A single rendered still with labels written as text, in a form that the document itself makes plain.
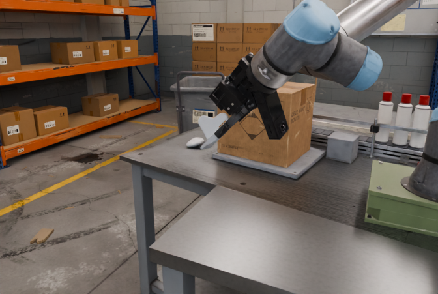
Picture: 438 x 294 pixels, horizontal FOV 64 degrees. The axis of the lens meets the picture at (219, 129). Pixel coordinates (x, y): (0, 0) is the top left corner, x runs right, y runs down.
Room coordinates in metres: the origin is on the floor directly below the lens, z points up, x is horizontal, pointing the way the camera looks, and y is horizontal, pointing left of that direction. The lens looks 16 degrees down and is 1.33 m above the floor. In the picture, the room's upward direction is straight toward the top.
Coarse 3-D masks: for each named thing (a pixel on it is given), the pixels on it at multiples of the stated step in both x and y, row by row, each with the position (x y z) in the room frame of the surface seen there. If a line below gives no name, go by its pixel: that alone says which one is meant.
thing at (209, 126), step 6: (222, 114) 0.68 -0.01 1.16; (198, 120) 0.69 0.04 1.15; (204, 120) 0.69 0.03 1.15; (210, 120) 0.68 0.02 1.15; (216, 120) 0.68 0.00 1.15; (222, 120) 0.68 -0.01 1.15; (204, 126) 0.68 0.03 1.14; (210, 126) 0.68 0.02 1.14; (216, 126) 0.68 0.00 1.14; (204, 132) 0.68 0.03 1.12; (210, 132) 0.68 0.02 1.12; (210, 138) 0.67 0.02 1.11; (216, 138) 0.67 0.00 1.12; (204, 144) 0.68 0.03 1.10; (210, 144) 0.68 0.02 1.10
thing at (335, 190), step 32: (128, 160) 1.31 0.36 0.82; (160, 160) 1.28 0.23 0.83; (192, 160) 1.28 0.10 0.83; (320, 160) 1.28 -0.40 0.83; (384, 160) 1.28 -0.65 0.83; (256, 192) 1.00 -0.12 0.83; (288, 192) 1.00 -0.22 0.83; (320, 192) 1.00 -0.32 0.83; (352, 192) 1.00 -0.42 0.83; (352, 224) 0.82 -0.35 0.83
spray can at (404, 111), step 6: (402, 96) 1.33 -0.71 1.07; (408, 96) 1.32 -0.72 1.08; (402, 102) 1.33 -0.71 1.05; (408, 102) 1.32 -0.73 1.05; (402, 108) 1.31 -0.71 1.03; (408, 108) 1.31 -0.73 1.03; (396, 114) 1.34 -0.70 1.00; (402, 114) 1.31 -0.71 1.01; (408, 114) 1.31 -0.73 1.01; (396, 120) 1.33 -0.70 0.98; (402, 120) 1.31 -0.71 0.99; (408, 120) 1.31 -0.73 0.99; (408, 126) 1.31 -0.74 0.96; (396, 132) 1.32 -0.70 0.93; (402, 132) 1.31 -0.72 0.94; (408, 132) 1.31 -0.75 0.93; (396, 138) 1.32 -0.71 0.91; (402, 138) 1.31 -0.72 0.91; (396, 144) 1.32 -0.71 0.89; (402, 144) 1.31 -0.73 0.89
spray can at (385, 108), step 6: (384, 96) 1.36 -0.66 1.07; (390, 96) 1.36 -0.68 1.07; (384, 102) 1.36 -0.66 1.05; (390, 102) 1.35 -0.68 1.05; (384, 108) 1.35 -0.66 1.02; (390, 108) 1.35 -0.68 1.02; (378, 114) 1.37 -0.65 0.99; (384, 114) 1.35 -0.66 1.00; (390, 114) 1.35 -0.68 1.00; (378, 120) 1.37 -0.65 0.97; (384, 120) 1.35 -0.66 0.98; (390, 120) 1.35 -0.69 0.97; (378, 132) 1.36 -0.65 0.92; (384, 132) 1.35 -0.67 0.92; (378, 138) 1.36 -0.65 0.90; (384, 138) 1.35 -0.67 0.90
